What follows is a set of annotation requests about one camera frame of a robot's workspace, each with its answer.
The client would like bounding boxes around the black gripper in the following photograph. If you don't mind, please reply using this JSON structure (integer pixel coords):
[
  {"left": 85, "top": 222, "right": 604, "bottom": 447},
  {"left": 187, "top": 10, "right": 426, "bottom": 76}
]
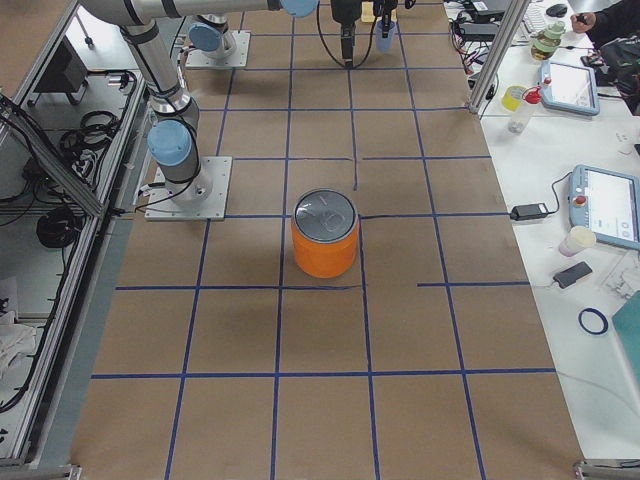
[
  {"left": 330, "top": 0, "right": 362, "bottom": 68},
  {"left": 373, "top": 0, "right": 415, "bottom": 15}
]

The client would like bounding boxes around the light blue cup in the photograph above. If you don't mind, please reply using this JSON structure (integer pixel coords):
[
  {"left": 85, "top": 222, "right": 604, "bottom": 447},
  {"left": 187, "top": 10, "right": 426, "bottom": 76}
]
[{"left": 375, "top": 20, "right": 397, "bottom": 53}]

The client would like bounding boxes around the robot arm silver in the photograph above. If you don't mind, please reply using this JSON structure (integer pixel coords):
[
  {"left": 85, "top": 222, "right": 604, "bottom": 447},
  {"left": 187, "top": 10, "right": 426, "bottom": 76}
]
[{"left": 81, "top": 1, "right": 319, "bottom": 221}]

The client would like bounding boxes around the plastic cup on desk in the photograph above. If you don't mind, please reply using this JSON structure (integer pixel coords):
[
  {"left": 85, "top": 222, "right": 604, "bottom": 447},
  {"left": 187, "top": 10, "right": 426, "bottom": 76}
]
[{"left": 558, "top": 226, "right": 597, "bottom": 257}]

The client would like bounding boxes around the yellow tape roll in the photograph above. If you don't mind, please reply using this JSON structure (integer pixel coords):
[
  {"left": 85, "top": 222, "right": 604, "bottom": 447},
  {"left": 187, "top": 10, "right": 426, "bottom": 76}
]
[{"left": 501, "top": 85, "right": 527, "bottom": 112}]

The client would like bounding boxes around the clear bottle red cap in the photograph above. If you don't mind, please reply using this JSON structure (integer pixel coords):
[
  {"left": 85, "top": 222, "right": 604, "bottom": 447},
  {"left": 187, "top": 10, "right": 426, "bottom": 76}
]
[{"left": 507, "top": 86, "right": 542, "bottom": 134}]

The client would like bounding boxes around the orange can silver lid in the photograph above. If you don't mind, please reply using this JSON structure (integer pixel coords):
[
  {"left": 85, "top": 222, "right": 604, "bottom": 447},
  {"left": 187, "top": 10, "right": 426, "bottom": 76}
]
[{"left": 291, "top": 189, "right": 359, "bottom": 279}]

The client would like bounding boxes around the teach pendant far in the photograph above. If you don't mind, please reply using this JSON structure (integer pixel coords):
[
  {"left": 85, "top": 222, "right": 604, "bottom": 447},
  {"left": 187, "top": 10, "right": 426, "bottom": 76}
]
[{"left": 539, "top": 60, "right": 600, "bottom": 116}]

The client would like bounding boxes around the teach pendant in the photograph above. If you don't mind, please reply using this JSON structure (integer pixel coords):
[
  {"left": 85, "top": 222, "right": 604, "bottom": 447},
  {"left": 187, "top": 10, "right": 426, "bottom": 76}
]
[
  {"left": 568, "top": 164, "right": 639, "bottom": 250},
  {"left": 539, "top": 60, "right": 600, "bottom": 116}
]

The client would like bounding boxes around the black power adapter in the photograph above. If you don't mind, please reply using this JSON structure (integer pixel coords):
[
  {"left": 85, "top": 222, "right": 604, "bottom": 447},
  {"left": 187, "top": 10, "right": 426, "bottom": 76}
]
[{"left": 509, "top": 203, "right": 550, "bottom": 221}]

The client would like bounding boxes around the teach pendant near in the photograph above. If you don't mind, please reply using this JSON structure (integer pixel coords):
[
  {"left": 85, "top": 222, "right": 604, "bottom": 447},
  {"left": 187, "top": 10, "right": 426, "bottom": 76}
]
[{"left": 568, "top": 164, "right": 639, "bottom": 250}]

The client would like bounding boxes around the smartphone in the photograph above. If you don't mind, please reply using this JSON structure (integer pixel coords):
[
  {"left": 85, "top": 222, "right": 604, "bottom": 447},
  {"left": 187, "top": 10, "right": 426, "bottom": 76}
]
[{"left": 552, "top": 261, "right": 593, "bottom": 289}]

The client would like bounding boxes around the white cloth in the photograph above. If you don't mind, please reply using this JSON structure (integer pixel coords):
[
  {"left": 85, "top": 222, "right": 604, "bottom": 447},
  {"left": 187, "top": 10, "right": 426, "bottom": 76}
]
[{"left": 0, "top": 279, "right": 39, "bottom": 386}]

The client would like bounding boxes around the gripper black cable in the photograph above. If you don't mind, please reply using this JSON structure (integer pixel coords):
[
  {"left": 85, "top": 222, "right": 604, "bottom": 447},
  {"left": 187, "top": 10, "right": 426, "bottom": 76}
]
[{"left": 315, "top": 0, "right": 381, "bottom": 70}]

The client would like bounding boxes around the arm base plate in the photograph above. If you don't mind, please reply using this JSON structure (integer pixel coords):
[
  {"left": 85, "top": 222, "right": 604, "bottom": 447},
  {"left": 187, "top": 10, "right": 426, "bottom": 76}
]
[
  {"left": 185, "top": 28, "right": 251, "bottom": 70},
  {"left": 144, "top": 156, "right": 232, "bottom": 222}
]

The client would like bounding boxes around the blue tape ring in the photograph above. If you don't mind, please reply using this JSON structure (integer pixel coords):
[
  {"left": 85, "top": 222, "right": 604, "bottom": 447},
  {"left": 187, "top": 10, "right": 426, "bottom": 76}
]
[{"left": 578, "top": 307, "right": 609, "bottom": 336}]

